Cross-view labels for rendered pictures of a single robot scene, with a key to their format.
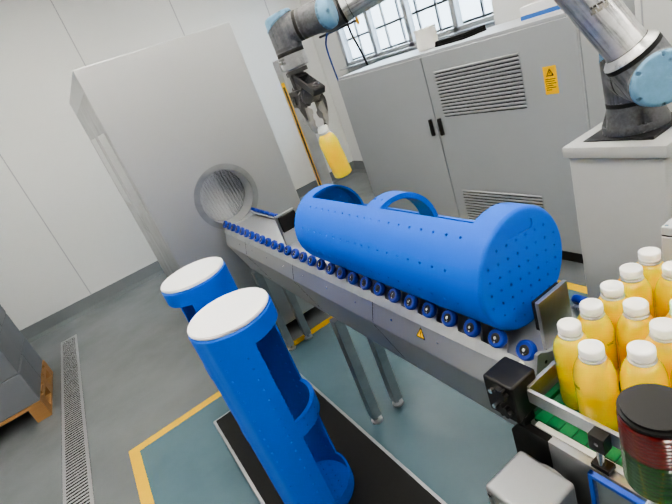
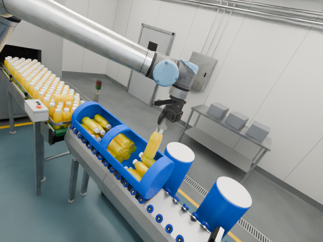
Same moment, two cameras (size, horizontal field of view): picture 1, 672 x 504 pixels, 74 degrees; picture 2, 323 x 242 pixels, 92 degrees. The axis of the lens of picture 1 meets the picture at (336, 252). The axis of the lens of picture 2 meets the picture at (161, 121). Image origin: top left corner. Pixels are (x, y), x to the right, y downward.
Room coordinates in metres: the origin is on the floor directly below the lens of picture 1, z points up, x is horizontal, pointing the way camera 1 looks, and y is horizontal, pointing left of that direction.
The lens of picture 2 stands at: (2.17, -0.56, 1.83)
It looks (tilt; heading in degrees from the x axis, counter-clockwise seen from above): 24 degrees down; 144
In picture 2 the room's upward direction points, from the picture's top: 20 degrees clockwise
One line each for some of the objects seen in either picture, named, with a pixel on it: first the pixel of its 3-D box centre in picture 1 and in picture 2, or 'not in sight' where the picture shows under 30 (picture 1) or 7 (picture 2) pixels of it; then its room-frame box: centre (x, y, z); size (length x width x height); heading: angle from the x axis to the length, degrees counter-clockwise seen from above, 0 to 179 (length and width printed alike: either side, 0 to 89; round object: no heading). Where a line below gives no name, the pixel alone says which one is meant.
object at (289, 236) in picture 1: (290, 227); (211, 241); (2.00, 0.16, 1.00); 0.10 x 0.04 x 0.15; 115
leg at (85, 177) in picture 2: not in sight; (86, 175); (0.82, -0.30, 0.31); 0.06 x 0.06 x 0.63; 25
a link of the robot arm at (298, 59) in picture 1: (293, 62); (178, 92); (1.57, -0.09, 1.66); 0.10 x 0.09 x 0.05; 115
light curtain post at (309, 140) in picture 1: (339, 221); not in sight; (2.28, -0.07, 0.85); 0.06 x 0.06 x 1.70; 25
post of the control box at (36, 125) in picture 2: not in sight; (37, 160); (0.72, -0.74, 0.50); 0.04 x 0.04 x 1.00; 25
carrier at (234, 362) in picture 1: (279, 411); (165, 183); (1.31, 0.40, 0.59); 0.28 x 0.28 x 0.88
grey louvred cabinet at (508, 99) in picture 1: (467, 144); not in sight; (3.26, -1.22, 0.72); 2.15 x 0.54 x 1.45; 25
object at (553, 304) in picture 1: (551, 314); not in sight; (0.79, -0.39, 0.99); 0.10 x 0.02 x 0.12; 115
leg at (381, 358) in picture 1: (380, 355); not in sight; (1.77, -0.02, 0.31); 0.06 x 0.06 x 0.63; 25
